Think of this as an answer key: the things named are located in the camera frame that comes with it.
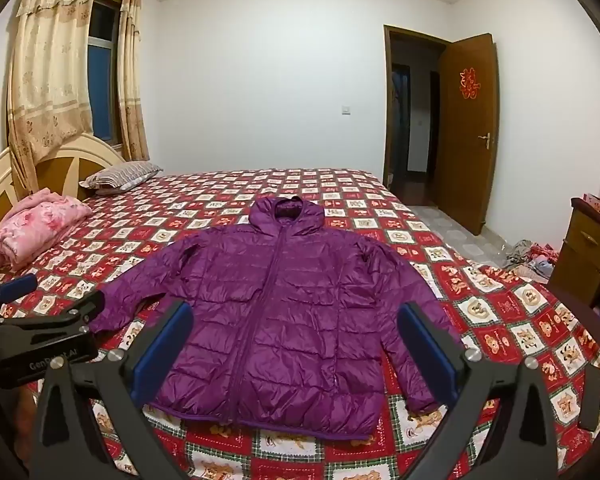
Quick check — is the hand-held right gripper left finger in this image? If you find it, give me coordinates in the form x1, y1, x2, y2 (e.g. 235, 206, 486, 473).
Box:
27, 301, 196, 480

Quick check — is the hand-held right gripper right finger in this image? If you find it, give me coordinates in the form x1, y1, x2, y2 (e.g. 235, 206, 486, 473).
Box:
396, 302, 570, 480

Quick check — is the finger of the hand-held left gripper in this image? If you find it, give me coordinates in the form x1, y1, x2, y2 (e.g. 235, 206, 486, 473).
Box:
0, 290, 107, 348
0, 274, 39, 312

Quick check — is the purple down jacket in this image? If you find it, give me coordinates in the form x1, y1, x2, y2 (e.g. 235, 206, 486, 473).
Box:
87, 197, 463, 445

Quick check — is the pile of clothes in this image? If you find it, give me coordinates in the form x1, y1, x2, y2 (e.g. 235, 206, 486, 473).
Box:
502, 239, 561, 281

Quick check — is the pink floral blanket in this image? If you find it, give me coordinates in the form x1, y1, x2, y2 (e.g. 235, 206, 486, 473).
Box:
0, 187, 93, 271

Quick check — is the red printed bedsheet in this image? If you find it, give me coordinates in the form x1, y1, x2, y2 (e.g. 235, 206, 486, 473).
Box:
0, 167, 600, 480

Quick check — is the cream wooden bed headboard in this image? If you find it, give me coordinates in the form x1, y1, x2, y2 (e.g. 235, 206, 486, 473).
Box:
0, 132, 128, 221

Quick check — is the striped pillow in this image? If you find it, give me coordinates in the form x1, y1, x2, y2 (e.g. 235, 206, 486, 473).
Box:
79, 161, 165, 195

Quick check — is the brown wooden dresser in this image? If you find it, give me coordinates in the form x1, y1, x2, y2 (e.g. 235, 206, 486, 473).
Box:
547, 197, 600, 311

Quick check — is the brown wooden door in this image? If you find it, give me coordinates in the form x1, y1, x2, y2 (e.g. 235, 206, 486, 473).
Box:
430, 34, 501, 236

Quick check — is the window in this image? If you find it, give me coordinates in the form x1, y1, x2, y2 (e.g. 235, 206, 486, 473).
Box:
87, 0, 126, 146

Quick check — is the narrow beige floral curtain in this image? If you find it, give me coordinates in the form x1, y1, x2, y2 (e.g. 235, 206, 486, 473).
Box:
119, 0, 151, 163

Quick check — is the wide beige floral curtain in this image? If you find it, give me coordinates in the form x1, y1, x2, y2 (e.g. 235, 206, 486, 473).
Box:
7, 0, 101, 196

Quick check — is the red paper door decoration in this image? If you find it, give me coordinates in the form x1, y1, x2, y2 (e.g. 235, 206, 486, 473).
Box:
457, 65, 481, 99

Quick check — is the dark wooden door frame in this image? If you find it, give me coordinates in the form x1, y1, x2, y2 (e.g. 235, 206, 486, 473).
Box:
382, 25, 448, 206

